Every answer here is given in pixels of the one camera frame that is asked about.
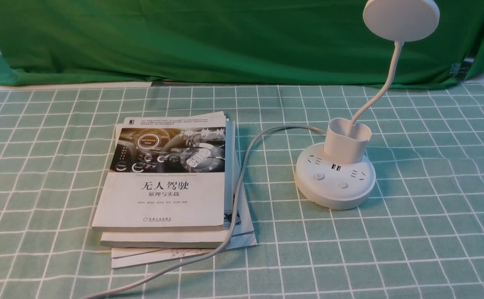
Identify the white self-driving book top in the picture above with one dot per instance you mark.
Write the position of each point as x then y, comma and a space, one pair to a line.
163, 195

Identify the white bottom book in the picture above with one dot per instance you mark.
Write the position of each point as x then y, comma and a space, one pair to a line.
193, 244

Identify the white middle book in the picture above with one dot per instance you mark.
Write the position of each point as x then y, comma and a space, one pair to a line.
225, 166

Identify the metal binder clip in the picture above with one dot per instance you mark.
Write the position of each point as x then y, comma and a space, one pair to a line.
460, 70

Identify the green backdrop cloth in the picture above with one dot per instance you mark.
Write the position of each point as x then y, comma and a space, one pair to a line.
309, 42

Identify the green checked tablecloth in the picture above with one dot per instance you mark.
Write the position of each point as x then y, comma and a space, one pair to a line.
420, 234

